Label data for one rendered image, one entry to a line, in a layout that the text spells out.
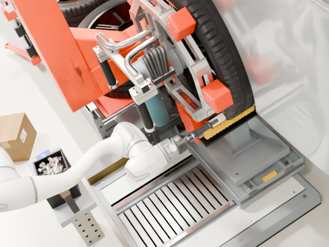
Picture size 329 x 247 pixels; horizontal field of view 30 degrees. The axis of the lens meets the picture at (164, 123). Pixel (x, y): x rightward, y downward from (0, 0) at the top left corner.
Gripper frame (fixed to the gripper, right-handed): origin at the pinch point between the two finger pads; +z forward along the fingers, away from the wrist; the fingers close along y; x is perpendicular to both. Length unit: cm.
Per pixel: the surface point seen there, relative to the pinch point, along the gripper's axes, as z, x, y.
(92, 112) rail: -34, 35, -79
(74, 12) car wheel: -8, 95, -117
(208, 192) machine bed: -8, -29, -53
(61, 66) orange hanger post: -38, 56, -35
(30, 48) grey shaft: -38, 100, -164
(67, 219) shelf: -71, -3, -24
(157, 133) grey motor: -14, 9, -55
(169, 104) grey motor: -3, 17, -49
